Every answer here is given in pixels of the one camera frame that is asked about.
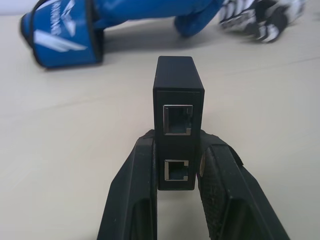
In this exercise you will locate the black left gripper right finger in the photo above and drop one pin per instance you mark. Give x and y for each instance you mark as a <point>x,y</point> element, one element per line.
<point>232,195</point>

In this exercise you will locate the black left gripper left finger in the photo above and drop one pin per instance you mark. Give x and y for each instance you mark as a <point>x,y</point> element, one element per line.
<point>130,190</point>

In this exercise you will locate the small black two-port box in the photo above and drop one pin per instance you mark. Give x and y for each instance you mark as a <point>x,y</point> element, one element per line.
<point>178,147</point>

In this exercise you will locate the blue black-white gloved hand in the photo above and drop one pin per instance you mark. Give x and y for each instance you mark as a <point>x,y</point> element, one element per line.
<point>195,12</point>

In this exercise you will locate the blue glove cuff with logo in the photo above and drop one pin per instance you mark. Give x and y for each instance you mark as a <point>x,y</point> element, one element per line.
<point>62,37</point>

